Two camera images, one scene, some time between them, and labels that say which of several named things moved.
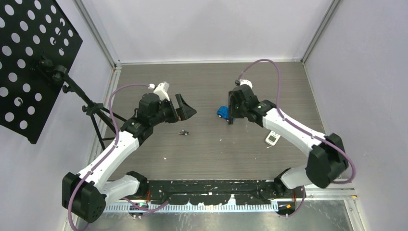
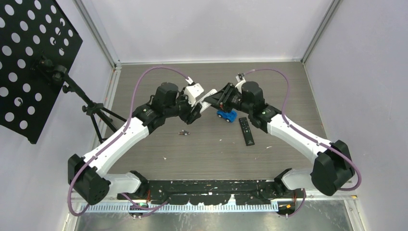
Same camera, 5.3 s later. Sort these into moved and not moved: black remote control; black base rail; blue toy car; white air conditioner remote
Moved: white air conditioner remote; black remote control
Not moved: blue toy car; black base rail
